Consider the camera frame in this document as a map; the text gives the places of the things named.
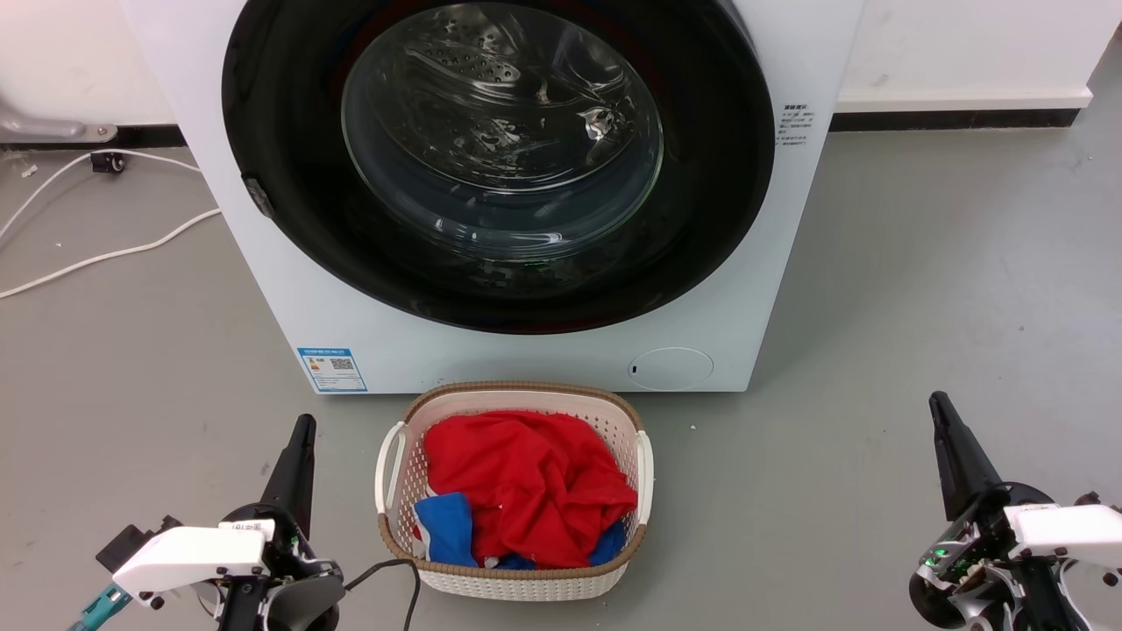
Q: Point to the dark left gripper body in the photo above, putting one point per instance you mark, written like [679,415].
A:
[294,587]

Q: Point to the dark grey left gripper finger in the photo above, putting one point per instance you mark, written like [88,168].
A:
[294,478]

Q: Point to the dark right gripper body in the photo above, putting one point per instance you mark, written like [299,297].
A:
[973,570]

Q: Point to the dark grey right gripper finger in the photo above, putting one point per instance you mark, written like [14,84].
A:
[960,464]

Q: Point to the black glass washing machine door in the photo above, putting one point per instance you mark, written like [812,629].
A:
[289,114]

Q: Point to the white front-load washing machine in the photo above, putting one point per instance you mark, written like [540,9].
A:
[543,359]

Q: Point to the blue energy label sticker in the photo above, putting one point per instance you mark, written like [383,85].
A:
[331,370]

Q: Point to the blue garment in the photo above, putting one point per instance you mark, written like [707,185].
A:
[447,530]

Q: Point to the white woven-rim laundry basket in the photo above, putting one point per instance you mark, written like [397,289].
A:
[517,583]

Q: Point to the red garment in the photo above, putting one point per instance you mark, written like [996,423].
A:
[526,482]

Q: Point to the round white filter cover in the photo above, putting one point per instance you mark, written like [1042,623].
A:
[671,369]

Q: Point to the black baseboard strip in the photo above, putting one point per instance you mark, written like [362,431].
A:
[955,119]

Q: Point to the small black floor clip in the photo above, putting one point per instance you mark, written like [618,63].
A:
[108,162]

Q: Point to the small printed text sticker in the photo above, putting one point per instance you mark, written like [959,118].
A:
[794,124]

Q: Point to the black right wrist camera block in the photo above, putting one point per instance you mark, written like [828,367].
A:
[1091,500]

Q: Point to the black wrist camera block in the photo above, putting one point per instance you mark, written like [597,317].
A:
[1091,500]
[131,542]

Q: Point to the black left wrist camera block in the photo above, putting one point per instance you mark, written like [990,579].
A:
[131,542]

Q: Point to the grey metal pipe bracket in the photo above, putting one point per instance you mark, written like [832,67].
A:
[44,128]

